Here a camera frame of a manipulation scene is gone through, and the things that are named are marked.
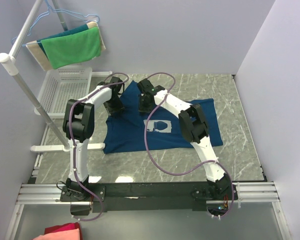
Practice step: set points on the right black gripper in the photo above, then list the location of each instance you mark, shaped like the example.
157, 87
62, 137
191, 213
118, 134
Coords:
145, 106

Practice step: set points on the white plastic basket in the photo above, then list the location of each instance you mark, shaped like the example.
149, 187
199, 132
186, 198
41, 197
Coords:
61, 85

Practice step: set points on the green towel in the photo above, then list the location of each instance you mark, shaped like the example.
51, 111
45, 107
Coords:
71, 49

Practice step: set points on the pink folded shirt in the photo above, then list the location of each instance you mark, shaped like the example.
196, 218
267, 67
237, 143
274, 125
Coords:
73, 234

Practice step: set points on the beige towel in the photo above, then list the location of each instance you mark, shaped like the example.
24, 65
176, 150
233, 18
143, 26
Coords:
41, 57

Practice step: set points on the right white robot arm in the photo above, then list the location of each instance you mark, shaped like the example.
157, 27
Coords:
194, 129

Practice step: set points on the black base beam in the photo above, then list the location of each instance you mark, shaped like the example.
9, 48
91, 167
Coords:
146, 196

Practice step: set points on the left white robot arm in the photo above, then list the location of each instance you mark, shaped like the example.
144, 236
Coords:
79, 126

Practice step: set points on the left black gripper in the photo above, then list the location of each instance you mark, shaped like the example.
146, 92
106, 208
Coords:
115, 107

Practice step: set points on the aluminium rail frame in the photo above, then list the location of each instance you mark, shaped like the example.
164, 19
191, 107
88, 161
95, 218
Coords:
248, 192

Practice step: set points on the red folded shirt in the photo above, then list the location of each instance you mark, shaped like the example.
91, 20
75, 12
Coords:
61, 228

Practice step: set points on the blue t shirt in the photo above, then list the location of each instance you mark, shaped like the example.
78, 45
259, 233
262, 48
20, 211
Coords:
125, 132

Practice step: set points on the teal towel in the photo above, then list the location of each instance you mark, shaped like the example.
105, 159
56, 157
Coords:
64, 33

